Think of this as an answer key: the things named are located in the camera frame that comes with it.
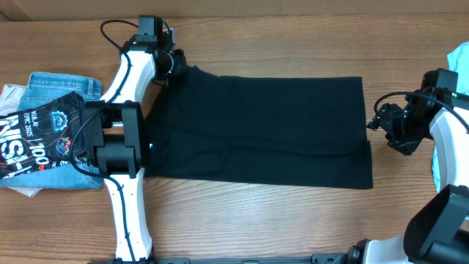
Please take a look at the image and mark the blue denim jeans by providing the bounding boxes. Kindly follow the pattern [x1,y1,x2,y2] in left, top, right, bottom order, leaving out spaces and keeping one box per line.
[1,72,103,189]

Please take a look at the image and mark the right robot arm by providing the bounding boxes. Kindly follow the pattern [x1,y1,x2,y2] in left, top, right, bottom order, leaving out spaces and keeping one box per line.
[336,68,468,264]

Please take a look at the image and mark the black t-shirt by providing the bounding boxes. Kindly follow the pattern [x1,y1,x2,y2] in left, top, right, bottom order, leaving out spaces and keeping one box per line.
[145,67,373,189]

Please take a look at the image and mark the black printed sports jersey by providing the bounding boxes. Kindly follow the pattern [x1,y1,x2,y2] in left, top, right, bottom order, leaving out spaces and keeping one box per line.
[1,92,87,178]

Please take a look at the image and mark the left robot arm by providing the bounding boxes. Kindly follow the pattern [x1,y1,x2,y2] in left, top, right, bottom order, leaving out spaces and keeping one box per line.
[79,15,187,263]

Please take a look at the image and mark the beige folded garment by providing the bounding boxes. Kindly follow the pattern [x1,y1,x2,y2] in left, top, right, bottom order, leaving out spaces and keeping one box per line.
[1,84,40,197]

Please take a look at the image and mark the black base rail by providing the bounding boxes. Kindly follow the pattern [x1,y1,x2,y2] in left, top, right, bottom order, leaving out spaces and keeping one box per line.
[87,252,352,264]

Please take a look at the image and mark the light blue printed t-shirt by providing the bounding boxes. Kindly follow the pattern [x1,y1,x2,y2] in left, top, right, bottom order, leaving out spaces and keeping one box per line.
[432,42,468,192]

